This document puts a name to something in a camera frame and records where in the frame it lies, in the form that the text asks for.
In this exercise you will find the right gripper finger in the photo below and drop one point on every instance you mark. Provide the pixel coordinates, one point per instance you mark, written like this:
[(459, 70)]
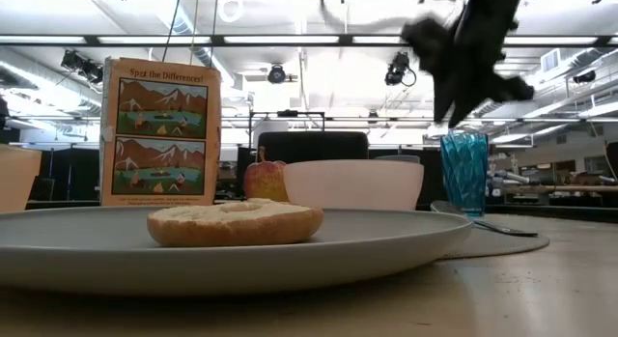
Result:
[(466, 105), (442, 100)]

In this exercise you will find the teal glass tumbler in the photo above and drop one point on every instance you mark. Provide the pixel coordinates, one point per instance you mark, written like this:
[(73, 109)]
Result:
[(463, 175)]

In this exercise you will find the pink bowl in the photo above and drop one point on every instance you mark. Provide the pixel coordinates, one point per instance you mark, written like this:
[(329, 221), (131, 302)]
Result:
[(355, 185)]

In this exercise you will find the metal spoon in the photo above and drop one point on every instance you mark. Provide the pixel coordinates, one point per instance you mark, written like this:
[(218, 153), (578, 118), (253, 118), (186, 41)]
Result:
[(502, 228)]

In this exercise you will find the red apple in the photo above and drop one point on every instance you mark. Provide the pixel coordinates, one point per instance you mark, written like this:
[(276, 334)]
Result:
[(264, 180)]

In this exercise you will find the bagel half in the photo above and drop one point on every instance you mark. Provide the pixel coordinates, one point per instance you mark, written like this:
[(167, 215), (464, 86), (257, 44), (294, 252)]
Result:
[(232, 226)]

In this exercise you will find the grey ceramic plate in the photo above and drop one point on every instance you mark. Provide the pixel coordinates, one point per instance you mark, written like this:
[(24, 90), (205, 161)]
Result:
[(96, 260)]

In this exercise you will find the grey round placemat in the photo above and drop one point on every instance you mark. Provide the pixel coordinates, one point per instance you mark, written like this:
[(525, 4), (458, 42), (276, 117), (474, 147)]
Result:
[(502, 247)]

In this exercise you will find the orange cereal box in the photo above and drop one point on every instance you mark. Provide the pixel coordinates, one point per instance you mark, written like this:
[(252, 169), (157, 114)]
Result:
[(161, 134)]

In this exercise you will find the black ceiling spotlight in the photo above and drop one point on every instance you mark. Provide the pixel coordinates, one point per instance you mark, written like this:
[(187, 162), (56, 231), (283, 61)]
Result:
[(79, 66)]

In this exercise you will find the peach plastic cup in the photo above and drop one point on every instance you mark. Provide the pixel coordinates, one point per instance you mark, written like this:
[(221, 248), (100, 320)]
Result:
[(17, 177)]

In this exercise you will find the black ceiling camera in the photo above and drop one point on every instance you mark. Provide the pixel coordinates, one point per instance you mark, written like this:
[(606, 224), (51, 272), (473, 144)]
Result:
[(398, 69)]

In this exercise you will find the black overhead frame bar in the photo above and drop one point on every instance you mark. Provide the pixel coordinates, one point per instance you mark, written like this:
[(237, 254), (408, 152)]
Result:
[(289, 39)]

